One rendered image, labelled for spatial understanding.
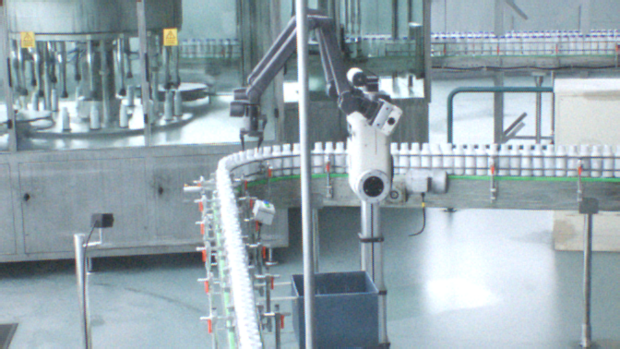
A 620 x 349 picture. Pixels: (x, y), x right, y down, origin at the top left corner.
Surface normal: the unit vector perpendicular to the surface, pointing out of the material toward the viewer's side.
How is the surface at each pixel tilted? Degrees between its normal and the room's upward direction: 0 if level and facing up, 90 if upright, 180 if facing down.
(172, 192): 90
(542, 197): 93
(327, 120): 90
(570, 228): 90
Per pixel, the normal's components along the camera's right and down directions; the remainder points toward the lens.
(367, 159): 0.11, 0.37
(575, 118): -0.21, 0.20
